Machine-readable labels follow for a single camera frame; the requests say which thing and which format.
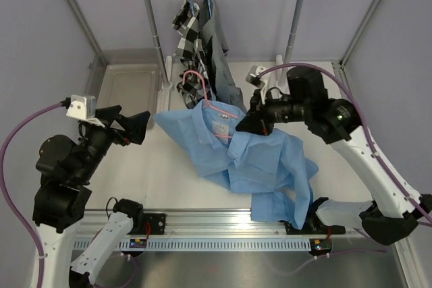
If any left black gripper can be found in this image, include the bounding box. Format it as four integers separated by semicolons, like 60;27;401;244
76;105;151;182

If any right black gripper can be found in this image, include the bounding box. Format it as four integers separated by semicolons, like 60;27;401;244
237;87;311;136

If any grey shirt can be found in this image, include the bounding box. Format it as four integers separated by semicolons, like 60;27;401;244
198;0;246;112

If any light blue shirt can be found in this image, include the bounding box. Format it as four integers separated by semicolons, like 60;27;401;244
154;101;319;229

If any pink wire hanger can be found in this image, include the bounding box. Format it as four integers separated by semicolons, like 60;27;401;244
178;69;244;144

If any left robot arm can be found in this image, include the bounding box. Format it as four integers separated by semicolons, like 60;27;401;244
32;105;151;287

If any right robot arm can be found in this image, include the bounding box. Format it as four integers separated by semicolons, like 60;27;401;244
236;63;431;246

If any black white checkered shirt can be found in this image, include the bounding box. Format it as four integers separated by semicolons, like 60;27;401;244
171;0;214;104

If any clear grey plastic bin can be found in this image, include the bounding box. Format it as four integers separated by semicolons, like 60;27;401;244
84;48;161;117

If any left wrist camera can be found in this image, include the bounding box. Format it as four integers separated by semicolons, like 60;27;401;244
61;95;104;127

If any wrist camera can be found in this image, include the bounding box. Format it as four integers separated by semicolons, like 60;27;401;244
246;65;268;90
61;95;104;127

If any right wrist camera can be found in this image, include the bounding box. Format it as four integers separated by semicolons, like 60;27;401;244
246;65;268;90

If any aluminium mounting rail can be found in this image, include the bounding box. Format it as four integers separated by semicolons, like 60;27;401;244
79;207;358;237

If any slotted cable duct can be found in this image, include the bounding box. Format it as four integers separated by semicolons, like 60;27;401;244
72;236;315;251

